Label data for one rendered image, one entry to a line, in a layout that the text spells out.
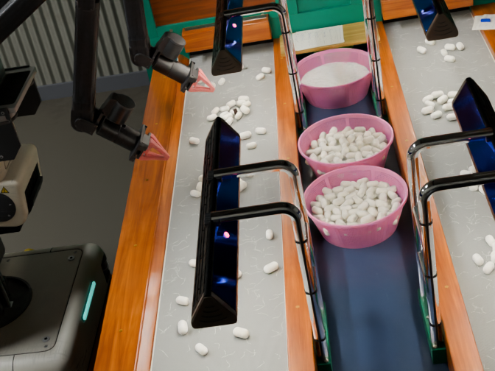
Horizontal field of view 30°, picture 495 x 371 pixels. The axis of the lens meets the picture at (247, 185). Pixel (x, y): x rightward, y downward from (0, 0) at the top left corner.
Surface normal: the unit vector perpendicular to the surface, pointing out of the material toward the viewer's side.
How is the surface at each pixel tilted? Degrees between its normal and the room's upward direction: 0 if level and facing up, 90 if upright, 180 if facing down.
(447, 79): 0
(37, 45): 90
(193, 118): 0
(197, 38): 90
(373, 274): 0
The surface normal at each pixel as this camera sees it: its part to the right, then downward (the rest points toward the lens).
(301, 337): -0.18, -0.82
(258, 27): 0.00, 0.55
